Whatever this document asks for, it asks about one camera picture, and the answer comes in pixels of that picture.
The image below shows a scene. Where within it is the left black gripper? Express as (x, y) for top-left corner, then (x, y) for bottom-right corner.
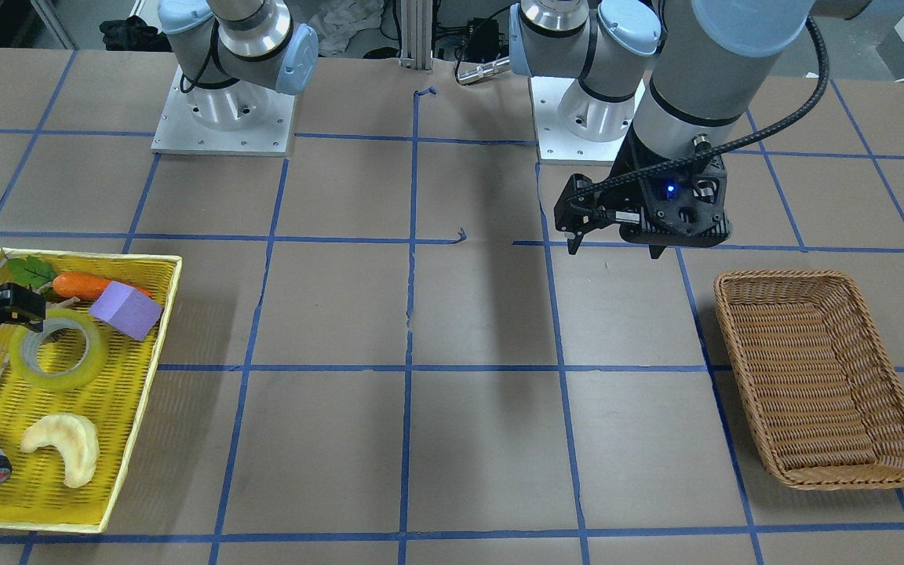
(563, 155), (733, 261)

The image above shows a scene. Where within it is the yellow tape roll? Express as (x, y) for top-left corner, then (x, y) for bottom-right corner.
(8, 308), (108, 391)

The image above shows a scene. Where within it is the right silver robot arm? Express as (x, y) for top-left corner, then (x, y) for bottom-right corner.
(151, 1), (319, 157)

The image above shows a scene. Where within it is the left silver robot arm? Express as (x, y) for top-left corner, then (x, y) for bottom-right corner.
(509, 1), (867, 258)

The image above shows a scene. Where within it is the orange toy carrot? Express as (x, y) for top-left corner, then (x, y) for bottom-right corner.
(51, 271), (153, 301)

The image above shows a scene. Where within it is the purple foam block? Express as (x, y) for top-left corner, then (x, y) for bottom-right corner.
(89, 281), (162, 342)

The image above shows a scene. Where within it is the yellow woven tray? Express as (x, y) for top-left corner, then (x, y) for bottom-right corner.
(0, 248), (182, 534)

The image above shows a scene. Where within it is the pale toy croissant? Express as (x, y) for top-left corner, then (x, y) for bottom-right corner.
(19, 414), (100, 489)

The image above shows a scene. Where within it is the brown wicker basket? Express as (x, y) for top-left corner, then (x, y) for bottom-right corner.
(713, 269), (904, 490)

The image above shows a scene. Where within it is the black cloth bundle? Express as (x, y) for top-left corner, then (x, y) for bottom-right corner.
(98, 15), (173, 53)

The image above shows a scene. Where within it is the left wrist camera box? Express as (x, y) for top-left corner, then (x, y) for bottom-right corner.
(553, 174), (609, 233)

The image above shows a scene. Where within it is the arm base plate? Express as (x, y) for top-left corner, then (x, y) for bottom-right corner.
(151, 67), (297, 158)
(530, 76), (646, 166)

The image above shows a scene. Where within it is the aluminium frame post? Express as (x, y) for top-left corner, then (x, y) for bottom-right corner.
(394, 0), (436, 74)

